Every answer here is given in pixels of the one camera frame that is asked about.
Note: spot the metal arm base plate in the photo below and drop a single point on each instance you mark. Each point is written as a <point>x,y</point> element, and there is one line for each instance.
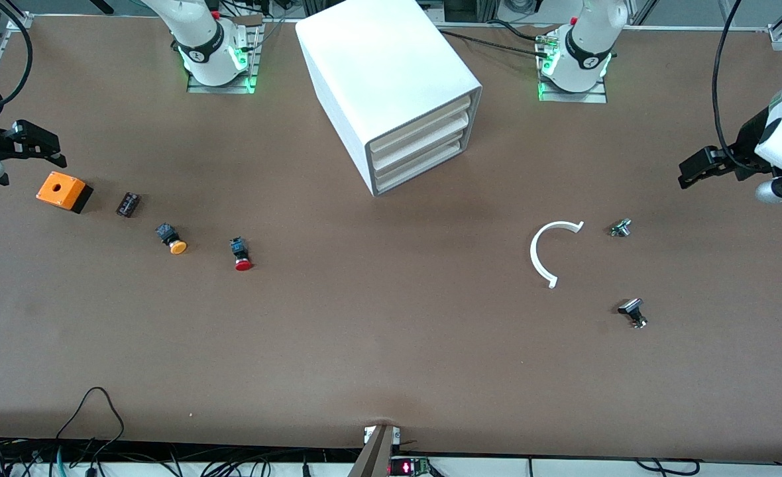
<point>573,97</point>
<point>256,59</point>

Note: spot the black square white-faced button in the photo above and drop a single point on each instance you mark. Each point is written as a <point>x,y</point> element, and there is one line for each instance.
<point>631,307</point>

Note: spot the small chrome push button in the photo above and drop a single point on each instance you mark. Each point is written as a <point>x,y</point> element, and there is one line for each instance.
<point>620,228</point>

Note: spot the white plastic bin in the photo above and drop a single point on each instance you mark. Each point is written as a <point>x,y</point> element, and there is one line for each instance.
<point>417,169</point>

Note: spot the white curved plastic piece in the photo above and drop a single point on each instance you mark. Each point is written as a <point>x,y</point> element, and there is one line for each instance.
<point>535,262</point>

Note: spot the small red LED device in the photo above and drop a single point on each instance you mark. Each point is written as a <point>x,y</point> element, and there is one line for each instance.
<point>409,468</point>

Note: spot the white mounting bracket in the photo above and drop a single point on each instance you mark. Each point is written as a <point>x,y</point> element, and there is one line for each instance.
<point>367,434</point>

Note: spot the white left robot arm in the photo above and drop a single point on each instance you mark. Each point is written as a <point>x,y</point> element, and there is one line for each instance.
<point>586,46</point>

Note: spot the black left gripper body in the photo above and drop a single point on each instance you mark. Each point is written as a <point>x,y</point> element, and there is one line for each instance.
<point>751,142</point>

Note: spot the highest white drawer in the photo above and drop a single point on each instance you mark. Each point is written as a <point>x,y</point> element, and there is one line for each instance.
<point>424,121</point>

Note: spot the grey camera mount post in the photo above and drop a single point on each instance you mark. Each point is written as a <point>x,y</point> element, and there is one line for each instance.
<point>374,457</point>

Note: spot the orange button box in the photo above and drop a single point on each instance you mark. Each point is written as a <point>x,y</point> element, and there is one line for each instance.
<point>59,189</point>

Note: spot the red push button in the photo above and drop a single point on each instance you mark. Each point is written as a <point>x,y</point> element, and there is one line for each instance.
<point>243,264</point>

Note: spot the yellow push button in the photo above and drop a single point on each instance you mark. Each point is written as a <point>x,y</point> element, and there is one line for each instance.
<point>176,246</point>

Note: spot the middle white drawer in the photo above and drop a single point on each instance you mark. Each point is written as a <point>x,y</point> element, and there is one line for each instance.
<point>421,144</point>

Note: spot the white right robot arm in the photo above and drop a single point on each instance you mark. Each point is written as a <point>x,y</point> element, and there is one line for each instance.
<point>205,40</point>

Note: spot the white drawer cabinet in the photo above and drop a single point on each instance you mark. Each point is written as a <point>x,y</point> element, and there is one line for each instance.
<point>378,73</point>

